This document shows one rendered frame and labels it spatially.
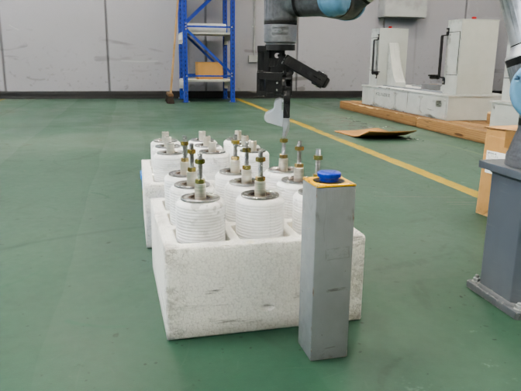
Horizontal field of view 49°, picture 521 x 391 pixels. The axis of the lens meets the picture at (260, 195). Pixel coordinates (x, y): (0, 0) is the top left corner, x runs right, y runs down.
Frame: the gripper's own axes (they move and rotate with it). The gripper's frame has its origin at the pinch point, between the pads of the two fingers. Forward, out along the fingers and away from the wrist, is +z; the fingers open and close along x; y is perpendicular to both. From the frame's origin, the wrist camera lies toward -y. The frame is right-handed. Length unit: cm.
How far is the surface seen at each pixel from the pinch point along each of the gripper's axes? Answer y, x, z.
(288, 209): -0.6, 15.5, 14.7
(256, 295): 5.4, 34.0, 27.0
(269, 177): 4.0, 3.5, 10.3
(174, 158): 30.4, -17.8, 10.0
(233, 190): 11.0, 18.7, 10.1
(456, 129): -117, -259, 29
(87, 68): 241, -564, -2
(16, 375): 44, 52, 34
